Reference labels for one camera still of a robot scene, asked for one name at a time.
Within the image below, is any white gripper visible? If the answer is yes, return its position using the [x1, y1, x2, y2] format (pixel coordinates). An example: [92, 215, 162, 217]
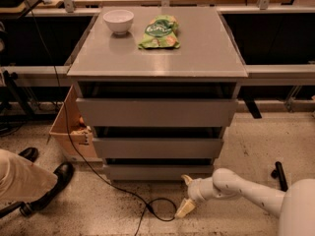
[175, 174, 215, 218]

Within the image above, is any grey bottom drawer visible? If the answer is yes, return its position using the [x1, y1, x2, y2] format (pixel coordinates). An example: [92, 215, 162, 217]
[103, 165, 214, 181]

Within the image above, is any grey drawer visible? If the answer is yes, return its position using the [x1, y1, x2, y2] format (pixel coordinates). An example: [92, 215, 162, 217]
[103, 165, 214, 181]
[93, 138, 223, 158]
[76, 98, 237, 127]

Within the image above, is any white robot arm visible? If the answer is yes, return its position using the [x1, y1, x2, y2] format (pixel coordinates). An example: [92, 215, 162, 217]
[175, 168, 315, 236]

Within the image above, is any grey middle drawer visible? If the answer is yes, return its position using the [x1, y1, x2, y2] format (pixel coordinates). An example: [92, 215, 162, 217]
[93, 138, 223, 158]

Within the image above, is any grey drawer cabinet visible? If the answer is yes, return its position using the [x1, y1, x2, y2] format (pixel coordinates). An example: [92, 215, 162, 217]
[68, 7, 247, 181]

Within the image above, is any grey top drawer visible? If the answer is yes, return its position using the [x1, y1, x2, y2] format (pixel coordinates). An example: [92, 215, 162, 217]
[76, 98, 237, 127]

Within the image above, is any black stand base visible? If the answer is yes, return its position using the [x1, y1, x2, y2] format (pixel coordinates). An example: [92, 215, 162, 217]
[271, 161, 288, 192]

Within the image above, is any black shoe near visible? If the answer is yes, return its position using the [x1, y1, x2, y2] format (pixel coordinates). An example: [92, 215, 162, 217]
[29, 161, 76, 212]

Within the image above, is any black shoe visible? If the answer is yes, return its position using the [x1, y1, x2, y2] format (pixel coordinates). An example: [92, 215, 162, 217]
[19, 147, 38, 162]
[29, 161, 76, 212]

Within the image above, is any cardboard box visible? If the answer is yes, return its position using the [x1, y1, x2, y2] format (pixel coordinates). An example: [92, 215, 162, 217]
[49, 87, 99, 161]

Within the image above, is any black chair base leg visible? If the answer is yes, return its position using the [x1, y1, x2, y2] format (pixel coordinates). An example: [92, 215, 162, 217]
[0, 202, 32, 218]

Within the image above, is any black shoe far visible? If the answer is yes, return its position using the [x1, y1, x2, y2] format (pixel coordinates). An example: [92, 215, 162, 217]
[19, 147, 38, 162]

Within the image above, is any green snack bag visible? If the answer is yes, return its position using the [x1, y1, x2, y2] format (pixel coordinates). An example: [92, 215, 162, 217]
[138, 15, 180, 49]

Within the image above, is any beige trouser leg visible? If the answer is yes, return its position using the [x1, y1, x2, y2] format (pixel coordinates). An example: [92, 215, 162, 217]
[0, 149, 58, 202]

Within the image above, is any white ceramic bowl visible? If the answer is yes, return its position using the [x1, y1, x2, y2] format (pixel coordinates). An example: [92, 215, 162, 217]
[103, 10, 134, 34]

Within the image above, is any black floor cable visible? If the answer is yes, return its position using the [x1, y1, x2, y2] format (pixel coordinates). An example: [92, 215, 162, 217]
[13, 0, 178, 236]

